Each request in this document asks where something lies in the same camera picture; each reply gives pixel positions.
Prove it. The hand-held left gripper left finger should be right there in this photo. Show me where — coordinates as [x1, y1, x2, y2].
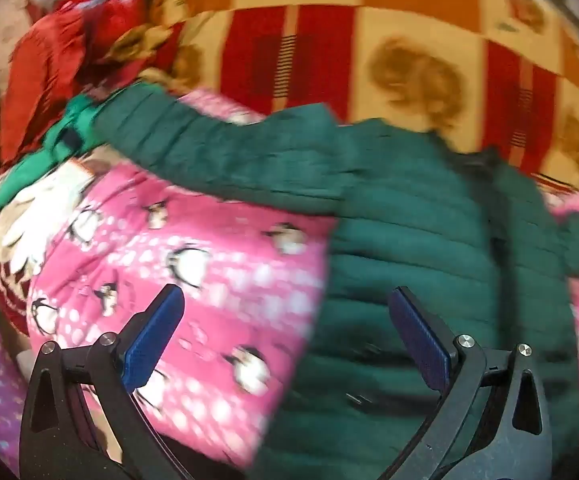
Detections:
[20, 284, 190, 480]

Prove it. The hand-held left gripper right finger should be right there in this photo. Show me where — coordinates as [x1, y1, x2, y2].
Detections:
[377, 286, 553, 480]

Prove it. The dark green puffer jacket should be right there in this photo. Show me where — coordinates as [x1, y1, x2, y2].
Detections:
[92, 82, 579, 480]

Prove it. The pink penguin print blanket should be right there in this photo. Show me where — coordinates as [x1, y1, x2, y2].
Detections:
[24, 87, 579, 466]

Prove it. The white and red printed cloth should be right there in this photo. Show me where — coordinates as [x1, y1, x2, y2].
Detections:
[0, 157, 100, 333]

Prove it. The bright green cloth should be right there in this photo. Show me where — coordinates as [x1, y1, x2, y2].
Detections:
[0, 92, 113, 211]

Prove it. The red orange cream bed sheet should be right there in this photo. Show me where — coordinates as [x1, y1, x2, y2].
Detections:
[104, 0, 579, 196]

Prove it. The red cloth pile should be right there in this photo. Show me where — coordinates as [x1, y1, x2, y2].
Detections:
[0, 0, 150, 166]

